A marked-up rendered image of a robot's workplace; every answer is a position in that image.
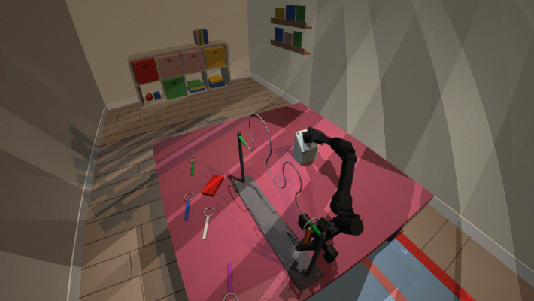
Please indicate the red rectangular block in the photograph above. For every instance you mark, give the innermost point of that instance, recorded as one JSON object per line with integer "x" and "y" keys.
{"x": 212, "y": 186}

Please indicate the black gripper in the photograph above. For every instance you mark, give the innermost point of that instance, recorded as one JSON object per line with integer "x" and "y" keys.
{"x": 331, "y": 252}

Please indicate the purple handle with grey loop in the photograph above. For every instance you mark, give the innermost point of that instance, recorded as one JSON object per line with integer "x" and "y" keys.
{"x": 230, "y": 291}

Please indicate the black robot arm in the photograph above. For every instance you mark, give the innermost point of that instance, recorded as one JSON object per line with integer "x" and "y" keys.
{"x": 341, "y": 204}

